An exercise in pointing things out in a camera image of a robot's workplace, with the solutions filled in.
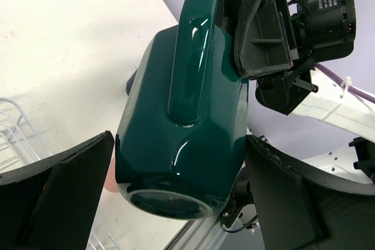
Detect aluminium front rail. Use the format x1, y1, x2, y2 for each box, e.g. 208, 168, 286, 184
166, 214, 261, 250

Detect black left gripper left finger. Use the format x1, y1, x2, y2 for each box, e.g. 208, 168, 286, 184
1, 131, 114, 249

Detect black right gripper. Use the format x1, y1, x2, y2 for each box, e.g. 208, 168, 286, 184
234, 0, 356, 115

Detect pink plastic tumbler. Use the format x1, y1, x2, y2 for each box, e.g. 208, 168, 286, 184
104, 157, 119, 193

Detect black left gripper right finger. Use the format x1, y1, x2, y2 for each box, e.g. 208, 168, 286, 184
246, 135, 374, 249

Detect dark green ceramic mug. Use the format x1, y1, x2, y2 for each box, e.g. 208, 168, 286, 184
115, 0, 248, 220

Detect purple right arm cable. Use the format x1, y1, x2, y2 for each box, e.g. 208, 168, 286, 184
315, 63, 375, 103

